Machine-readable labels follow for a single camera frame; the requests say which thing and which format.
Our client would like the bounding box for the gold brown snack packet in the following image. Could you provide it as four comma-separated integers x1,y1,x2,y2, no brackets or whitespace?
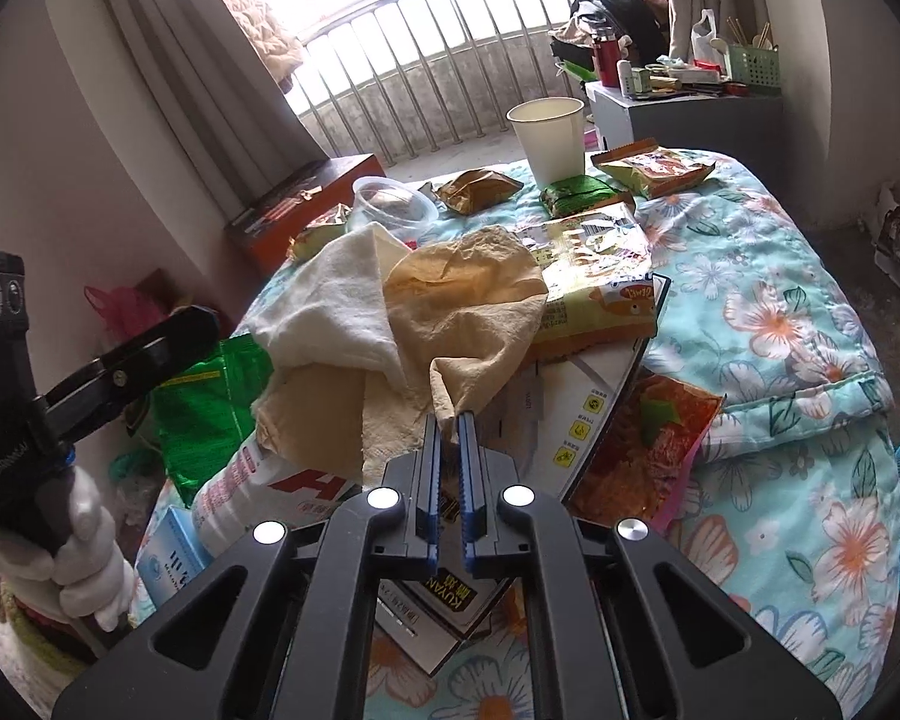
433,168,524,216

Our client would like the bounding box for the small green snack packet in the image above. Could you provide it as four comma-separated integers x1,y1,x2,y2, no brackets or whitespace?
538,174,637,217

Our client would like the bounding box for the large yellow snack bag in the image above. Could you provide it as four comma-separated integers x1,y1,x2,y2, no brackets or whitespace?
516,201,662,362

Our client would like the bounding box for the green plastic basket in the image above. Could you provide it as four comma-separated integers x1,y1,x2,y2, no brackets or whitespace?
724,40,782,89

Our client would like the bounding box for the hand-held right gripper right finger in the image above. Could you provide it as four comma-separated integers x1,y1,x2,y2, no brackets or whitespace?
456,411,845,720

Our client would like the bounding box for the blue white paper box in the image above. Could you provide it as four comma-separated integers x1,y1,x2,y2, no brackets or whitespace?
135,505,212,610

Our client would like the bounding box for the pink plastic bag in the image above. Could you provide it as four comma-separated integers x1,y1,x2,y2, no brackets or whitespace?
82,283,167,347

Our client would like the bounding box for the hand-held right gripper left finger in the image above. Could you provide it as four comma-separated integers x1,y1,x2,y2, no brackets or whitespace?
51,412,451,720

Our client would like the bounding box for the white crumpled cloth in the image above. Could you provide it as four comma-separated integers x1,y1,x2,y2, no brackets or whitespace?
251,223,421,391

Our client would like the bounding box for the red thermos bottle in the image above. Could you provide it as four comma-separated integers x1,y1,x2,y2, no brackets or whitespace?
591,33,625,89

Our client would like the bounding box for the person's left hand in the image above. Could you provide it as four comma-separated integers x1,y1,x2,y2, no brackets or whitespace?
0,463,137,632

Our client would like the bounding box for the grey cable box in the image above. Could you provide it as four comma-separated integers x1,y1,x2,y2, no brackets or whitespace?
371,274,674,677

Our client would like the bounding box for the red orange snack wrapper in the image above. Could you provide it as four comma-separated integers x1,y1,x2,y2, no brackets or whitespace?
568,370,726,535

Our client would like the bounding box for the black bag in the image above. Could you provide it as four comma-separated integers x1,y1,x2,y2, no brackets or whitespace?
568,0,670,62

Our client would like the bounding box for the white paper cup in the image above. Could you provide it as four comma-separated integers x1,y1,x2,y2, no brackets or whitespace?
506,97,587,188

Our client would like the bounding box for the white cabinet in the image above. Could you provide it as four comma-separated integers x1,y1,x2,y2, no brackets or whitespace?
583,79,786,160

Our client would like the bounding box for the white milk drink bottle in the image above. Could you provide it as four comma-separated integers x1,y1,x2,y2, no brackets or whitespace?
190,427,370,557

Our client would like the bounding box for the tan cloth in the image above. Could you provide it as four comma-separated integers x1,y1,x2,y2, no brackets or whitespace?
251,226,550,488

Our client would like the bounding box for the green foil wrapper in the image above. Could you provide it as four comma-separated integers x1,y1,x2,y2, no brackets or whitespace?
152,333,276,509

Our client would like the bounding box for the red wooden box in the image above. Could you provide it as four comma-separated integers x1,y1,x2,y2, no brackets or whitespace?
223,153,388,276

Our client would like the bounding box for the orange green snack packet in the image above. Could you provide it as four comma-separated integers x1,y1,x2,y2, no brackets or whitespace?
591,138,718,201

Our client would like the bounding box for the small gold snack packet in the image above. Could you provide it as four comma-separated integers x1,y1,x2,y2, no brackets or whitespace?
287,205,355,262

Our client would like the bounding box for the white plastic bag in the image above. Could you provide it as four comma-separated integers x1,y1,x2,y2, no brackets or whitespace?
690,9,730,66

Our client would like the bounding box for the metal balcony railing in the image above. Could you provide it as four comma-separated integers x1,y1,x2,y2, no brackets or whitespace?
281,0,672,166

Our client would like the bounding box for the clear plastic bowl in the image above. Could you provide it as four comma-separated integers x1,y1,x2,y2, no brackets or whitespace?
351,175,437,242

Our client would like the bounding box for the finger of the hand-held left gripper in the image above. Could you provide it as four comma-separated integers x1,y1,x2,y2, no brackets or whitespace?
40,307,221,441

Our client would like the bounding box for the hanging beige quilt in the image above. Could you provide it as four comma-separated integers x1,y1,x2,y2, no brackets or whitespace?
223,0,310,77

